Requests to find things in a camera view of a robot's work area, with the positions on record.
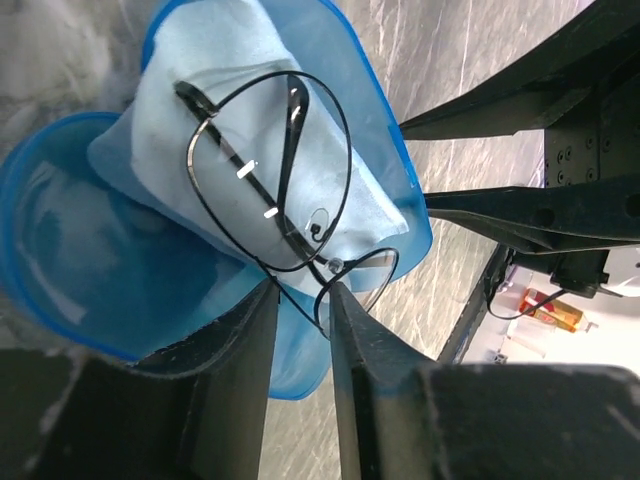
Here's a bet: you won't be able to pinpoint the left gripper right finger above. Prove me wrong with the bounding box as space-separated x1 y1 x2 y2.
330 284 639 479

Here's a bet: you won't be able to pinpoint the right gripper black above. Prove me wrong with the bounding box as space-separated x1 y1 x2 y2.
400 0 639 255

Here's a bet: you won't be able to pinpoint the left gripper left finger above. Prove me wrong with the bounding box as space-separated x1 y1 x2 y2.
1 283 278 479

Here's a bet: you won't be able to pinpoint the blue translucent glasses case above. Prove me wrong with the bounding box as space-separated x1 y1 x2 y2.
1 1 432 400

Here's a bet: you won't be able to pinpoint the black thin sunglasses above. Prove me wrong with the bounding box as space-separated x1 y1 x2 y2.
173 70 400 335

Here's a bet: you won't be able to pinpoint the light blue cleaning cloth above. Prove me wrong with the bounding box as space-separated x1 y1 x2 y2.
88 1 409 294

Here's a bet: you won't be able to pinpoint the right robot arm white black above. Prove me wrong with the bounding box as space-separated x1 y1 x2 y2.
401 1 639 298

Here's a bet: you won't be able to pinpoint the clear plastic cup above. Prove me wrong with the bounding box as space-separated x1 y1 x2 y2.
506 318 554 358

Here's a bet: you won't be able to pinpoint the amber tea bottle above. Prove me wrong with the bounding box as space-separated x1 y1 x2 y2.
519 288 592 333

